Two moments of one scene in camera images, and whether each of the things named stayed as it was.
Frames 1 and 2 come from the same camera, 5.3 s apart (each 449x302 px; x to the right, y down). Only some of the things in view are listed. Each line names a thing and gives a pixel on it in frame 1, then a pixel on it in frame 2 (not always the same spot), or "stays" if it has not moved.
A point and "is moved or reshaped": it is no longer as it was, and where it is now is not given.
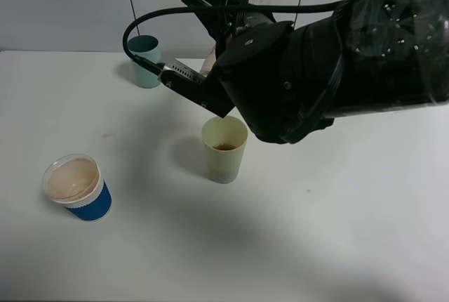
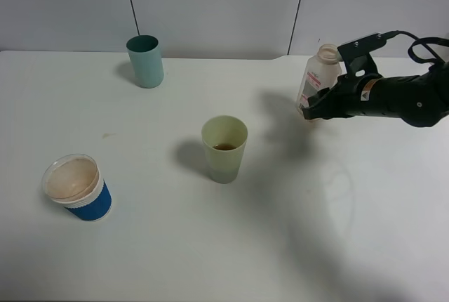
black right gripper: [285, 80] to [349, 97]
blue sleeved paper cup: [75, 182] stays
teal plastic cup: [148, 47] stays
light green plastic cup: [226, 139] stays
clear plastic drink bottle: [210, 61] is moved or reshaped
